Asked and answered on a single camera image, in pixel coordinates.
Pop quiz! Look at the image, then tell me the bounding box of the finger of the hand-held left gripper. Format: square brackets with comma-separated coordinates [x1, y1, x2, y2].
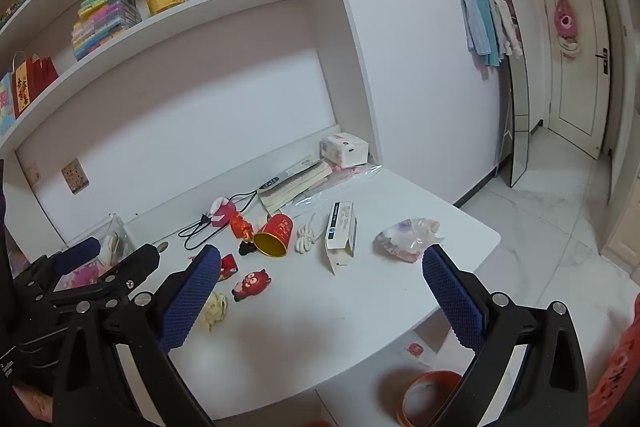
[50, 243, 162, 309]
[27, 237, 103, 294]

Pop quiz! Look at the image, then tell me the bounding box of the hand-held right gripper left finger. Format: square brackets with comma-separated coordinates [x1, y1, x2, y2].
[52, 244, 223, 427]

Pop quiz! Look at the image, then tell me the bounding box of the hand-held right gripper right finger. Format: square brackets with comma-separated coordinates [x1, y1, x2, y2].
[421, 244, 589, 427]

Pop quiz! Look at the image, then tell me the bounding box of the orange bin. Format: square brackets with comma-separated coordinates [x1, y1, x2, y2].
[396, 369, 466, 427]

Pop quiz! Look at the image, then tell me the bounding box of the pastel wrapper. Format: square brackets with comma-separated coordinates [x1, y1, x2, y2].
[376, 218, 445, 264]

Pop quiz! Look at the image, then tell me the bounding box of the white carton box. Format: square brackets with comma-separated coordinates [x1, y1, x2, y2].
[324, 201, 359, 276]

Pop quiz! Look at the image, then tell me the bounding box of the person's left hand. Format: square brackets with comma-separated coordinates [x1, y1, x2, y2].
[12, 382, 55, 422]

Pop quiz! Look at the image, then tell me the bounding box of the cream crumpled tissue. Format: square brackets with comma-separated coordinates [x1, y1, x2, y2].
[200, 291, 229, 334]

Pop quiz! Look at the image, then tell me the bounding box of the clear acrylic box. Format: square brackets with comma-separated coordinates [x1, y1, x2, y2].
[65, 213, 137, 293]

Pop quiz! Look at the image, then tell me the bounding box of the small red packet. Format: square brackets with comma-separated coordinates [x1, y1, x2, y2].
[219, 253, 240, 282]

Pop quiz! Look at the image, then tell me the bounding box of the red pig toy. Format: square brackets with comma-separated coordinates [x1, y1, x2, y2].
[232, 269, 273, 303]

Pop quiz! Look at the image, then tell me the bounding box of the red foil wrapper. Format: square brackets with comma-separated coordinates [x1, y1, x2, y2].
[230, 213, 254, 241]

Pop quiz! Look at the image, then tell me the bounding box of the white desk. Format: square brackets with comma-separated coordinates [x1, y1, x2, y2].
[65, 164, 502, 427]

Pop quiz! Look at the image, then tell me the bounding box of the red paper cup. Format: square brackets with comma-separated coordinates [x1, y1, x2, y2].
[252, 213, 295, 259]

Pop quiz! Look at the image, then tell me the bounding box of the white handheld device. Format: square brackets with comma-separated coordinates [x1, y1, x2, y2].
[256, 157, 321, 194]

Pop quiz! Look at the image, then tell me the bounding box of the clear plastic bag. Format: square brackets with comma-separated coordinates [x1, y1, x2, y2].
[290, 162, 384, 208]

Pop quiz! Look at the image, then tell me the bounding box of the patterned paper bag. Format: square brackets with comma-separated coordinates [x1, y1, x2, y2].
[0, 73, 17, 138]

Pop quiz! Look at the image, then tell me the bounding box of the stack of books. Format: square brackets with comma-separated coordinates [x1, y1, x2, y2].
[260, 159, 334, 216]

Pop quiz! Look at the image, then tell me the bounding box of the red printed blanket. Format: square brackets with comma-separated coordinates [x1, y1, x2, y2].
[587, 292, 640, 427]

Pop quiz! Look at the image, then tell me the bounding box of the beige and red gift bag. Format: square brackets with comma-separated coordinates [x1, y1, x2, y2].
[11, 52, 39, 118]

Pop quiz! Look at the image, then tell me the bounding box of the white tissue box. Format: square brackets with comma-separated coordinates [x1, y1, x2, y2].
[320, 133, 370, 168]

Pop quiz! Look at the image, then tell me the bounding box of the standing mirror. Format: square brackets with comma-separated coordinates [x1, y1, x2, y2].
[492, 0, 531, 188]

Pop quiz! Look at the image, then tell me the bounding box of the stack of colourful boxes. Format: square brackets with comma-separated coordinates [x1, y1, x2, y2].
[71, 0, 143, 62]

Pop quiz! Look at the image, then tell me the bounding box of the white door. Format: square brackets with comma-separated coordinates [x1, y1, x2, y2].
[532, 0, 613, 160]

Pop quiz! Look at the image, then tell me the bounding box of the white hanging garment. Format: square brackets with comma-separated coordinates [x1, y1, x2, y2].
[492, 0, 524, 60]

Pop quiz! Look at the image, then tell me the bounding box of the blue hanging garment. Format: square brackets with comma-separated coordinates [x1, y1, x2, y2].
[455, 0, 501, 68]

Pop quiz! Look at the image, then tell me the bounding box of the pink plush toy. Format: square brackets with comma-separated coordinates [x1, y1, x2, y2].
[552, 0, 583, 60]

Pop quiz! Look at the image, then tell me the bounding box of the black power cable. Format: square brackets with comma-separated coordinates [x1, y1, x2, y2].
[177, 192, 259, 251]

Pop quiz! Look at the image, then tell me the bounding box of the white rope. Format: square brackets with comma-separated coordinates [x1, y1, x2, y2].
[296, 213, 321, 254]

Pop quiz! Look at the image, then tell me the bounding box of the white wall shelf unit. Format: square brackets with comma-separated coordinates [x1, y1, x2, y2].
[0, 0, 383, 258]

